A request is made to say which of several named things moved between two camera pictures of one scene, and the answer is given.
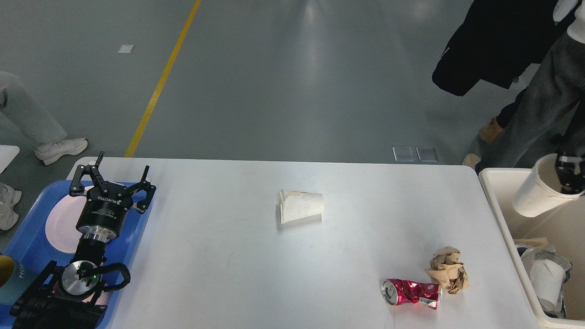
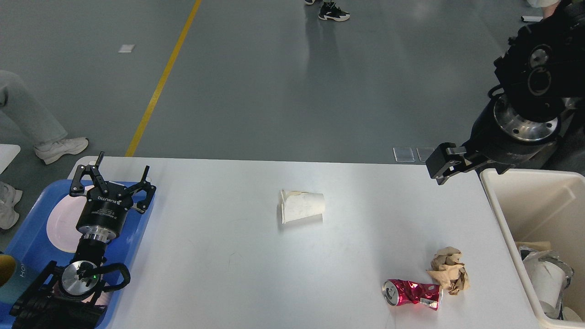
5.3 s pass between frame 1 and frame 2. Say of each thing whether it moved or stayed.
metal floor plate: stayed
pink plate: stayed
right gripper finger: moved
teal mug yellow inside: stayed
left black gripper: stayed
